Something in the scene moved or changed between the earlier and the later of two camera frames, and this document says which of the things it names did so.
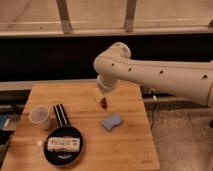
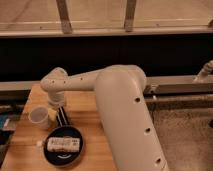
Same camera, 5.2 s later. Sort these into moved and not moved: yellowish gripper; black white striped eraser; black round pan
Moved: yellowish gripper
Not moved: black round pan; black white striped eraser
